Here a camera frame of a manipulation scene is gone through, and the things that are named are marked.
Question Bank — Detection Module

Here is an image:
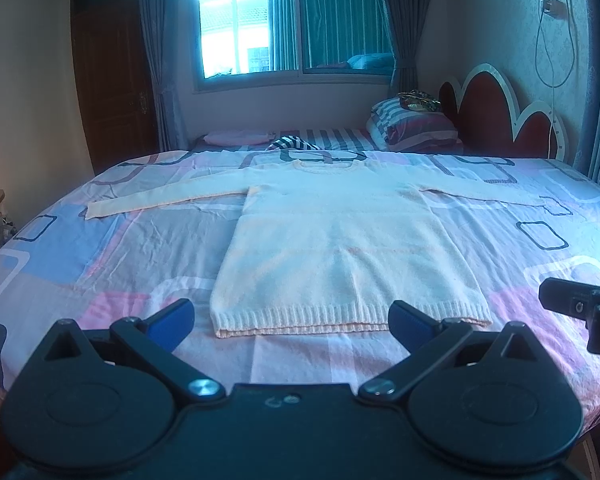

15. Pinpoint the pink small pillow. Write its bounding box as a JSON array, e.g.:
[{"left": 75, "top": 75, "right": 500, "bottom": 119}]
[{"left": 202, "top": 129, "right": 277, "bottom": 148}]

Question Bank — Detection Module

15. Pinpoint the red white scalloped headboard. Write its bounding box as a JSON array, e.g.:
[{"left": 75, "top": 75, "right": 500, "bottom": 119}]
[{"left": 438, "top": 63, "right": 569, "bottom": 162}]

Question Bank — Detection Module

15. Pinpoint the gold patterned item on pillows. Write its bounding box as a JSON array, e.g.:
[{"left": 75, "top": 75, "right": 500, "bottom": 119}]
[{"left": 396, "top": 90, "right": 442, "bottom": 113}]

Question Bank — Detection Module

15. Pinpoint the wall socket with charger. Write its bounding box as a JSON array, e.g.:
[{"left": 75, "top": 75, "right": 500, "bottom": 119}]
[{"left": 540, "top": 0, "right": 569, "bottom": 21}]

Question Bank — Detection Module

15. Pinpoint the right grey curtain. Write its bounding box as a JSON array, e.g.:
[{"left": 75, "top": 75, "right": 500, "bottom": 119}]
[{"left": 381, "top": 0, "right": 430, "bottom": 93}]

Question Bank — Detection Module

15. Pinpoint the grey curtain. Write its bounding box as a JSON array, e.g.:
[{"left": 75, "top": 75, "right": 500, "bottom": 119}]
[
  {"left": 138, "top": 0, "right": 188, "bottom": 152},
  {"left": 381, "top": 0, "right": 430, "bottom": 93}
]

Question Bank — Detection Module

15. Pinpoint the dark wooden door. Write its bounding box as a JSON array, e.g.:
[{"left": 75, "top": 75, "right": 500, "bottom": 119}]
[{"left": 70, "top": 0, "right": 158, "bottom": 174}]

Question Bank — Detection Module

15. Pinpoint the left grey curtain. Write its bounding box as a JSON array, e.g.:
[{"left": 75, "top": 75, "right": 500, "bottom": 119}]
[{"left": 138, "top": 0, "right": 188, "bottom": 152}]

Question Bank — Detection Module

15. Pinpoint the striped purple bed sheet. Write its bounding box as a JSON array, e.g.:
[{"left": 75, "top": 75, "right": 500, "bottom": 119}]
[{"left": 193, "top": 128, "right": 464, "bottom": 155}]

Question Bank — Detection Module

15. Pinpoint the striped red black garment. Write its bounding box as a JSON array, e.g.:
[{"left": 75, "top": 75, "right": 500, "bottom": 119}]
[{"left": 266, "top": 136, "right": 321, "bottom": 151}]

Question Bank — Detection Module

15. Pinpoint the cream knitted sweater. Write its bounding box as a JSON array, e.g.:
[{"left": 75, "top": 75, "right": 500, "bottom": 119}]
[{"left": 86, "top": 160, "right": 541, "bottom": 338}]

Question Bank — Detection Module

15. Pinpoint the window with frame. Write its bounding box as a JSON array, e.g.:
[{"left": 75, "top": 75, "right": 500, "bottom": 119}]
[{"left": 192, "top": 0, "right": 394, "bottom": 90}]

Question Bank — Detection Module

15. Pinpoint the striped folded pillow stack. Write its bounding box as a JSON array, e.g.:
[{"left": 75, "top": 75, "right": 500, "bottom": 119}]
[{"left": 366, "top": 98, "right": 463, "bottom": 153}]

